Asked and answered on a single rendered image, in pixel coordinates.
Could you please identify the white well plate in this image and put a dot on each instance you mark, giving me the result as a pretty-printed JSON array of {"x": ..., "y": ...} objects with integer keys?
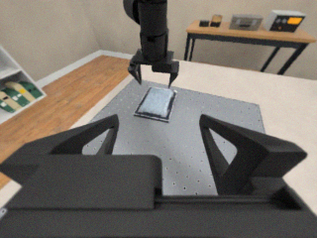
[{"x": 157, "y": 101}]

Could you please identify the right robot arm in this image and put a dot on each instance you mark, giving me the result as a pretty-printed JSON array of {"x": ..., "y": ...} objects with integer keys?
[{"x": 152, "y": 15}]

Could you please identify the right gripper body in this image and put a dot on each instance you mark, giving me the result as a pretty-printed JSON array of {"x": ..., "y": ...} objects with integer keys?
[{"x": 153, "y": 54}]

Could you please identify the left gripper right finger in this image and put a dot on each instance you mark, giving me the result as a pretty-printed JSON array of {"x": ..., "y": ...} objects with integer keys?
[{"x": 258, "y": 155}]

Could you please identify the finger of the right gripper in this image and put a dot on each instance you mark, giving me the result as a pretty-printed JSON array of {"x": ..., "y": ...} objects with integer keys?
[
  {"x": 133, "y": 70},
  {"x": 172, "y": 76}
]

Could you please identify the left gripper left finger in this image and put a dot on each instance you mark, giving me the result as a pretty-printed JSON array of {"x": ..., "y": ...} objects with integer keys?
[{"x": 72, "y": 141}]

